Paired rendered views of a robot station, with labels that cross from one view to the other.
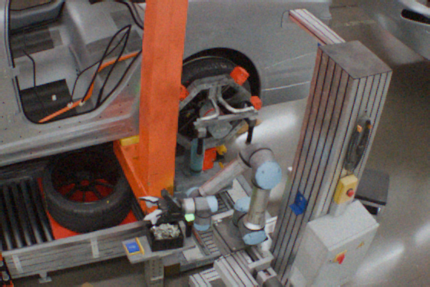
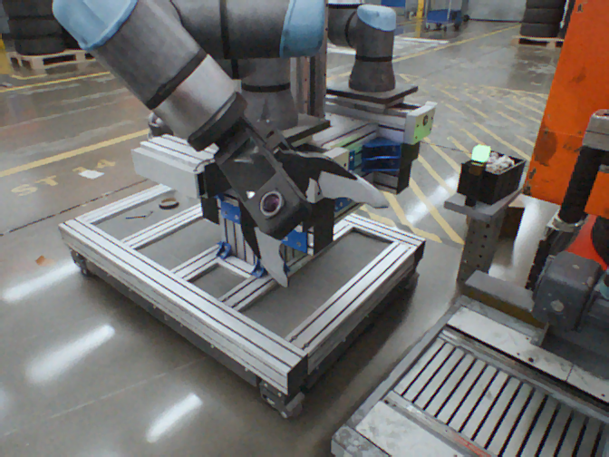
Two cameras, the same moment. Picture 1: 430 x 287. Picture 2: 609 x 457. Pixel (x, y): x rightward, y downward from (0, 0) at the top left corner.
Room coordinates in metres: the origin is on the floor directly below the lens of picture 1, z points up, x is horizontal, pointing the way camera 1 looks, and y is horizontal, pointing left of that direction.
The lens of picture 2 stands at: (3.35, -0.86, 1.13)
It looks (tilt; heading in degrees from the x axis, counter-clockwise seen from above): 31 degrees down; 161
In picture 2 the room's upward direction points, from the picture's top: straight up
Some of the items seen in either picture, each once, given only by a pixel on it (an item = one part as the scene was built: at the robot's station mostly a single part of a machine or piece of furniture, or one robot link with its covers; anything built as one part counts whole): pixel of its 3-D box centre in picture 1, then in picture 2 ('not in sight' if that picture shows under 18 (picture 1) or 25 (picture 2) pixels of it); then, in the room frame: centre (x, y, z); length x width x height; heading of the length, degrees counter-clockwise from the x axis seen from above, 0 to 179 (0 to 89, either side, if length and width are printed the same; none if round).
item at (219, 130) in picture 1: (214, 120); not in sight; (2.93, 0.02, 0.85); 0.21 x 0.14 x 0.14; 30
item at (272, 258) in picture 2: not in sight; (270, 247); (2.93, -0.76, 0.86); 0.06 x 0.03 x 0.09; 171
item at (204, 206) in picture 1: (204, 205); not in sight; (1.85, 0.01, 1.21); 0.11 x 0.08 x 0.09; 109
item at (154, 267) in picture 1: (153, 266); (481, 239); (2.18, 0.29, 0.21); 0.10 x 0.10 x 0.42; 30
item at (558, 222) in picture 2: (249, 133); (579, 186); (2.87, -0.21, 0.83); 0.04 x 0.04 x 0.16
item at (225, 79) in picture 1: (210, 113); not in sight; (2.99, 0.06, 0.85); 0.54 x 0.07 x 0.54; 120
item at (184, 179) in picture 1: (193, 158); not in sight; (3.14, 0.14, 0.32); 0.40 x 0.30 x 0.28; 120
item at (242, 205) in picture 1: (245, 211); (373, 30); (2.06, -0.20, 0.98); 0.13 x 0.12 x 0.14; 19
